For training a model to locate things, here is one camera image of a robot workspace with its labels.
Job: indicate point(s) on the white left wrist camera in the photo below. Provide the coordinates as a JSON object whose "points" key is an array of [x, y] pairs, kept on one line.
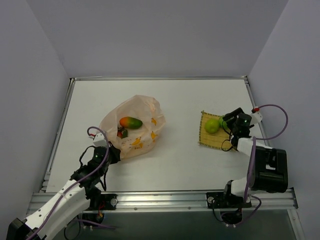
{"points": [[99, 139]]}

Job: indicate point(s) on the aluminium table frame rail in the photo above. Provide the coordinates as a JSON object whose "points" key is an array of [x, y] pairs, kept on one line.
{"points": [[176, 175]]}

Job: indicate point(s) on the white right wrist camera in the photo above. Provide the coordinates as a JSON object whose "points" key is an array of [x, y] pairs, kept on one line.
{"points": [[256, 116]]}

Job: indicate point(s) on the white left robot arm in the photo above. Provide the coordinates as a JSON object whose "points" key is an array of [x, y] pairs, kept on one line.
{"points": [[80, 193]]}

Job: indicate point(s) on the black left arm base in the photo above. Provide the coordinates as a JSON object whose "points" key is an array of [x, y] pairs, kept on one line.
{"points": [[96, 215]]}

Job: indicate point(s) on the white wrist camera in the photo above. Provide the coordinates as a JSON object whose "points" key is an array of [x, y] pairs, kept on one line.
{"points": [[256, 116], [99, 139]]}

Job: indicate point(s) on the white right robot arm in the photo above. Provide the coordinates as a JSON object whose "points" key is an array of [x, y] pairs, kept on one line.
{"points": [[267, 167]]}

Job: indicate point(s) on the translucent banana print plastic bag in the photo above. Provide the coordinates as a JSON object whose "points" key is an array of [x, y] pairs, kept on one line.
{"points": [[139, 141]]}

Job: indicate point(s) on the red lychee bunch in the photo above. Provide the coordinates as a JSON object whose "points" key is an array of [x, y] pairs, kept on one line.
{"points": [[122, 132]]}

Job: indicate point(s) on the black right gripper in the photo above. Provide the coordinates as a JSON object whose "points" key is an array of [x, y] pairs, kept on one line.
{"points": [[231, 118]]}

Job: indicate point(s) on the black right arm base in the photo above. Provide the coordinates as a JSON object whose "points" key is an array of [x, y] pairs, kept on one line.
{"points": [[226, 208]]}

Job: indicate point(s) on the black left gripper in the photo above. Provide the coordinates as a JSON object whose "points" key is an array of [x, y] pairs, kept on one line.
{"points": [[114, 155]]}

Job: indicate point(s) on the yellow bamboo mat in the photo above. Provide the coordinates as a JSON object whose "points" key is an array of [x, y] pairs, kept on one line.
{"points": [[221, 140]]}

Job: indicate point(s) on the green fake pear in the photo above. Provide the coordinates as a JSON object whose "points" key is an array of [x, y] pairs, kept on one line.
{"points": [[212, 126]]}

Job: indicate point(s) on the orange green fake mango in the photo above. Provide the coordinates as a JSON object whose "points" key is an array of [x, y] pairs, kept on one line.
{"points": [[130, 123]]}

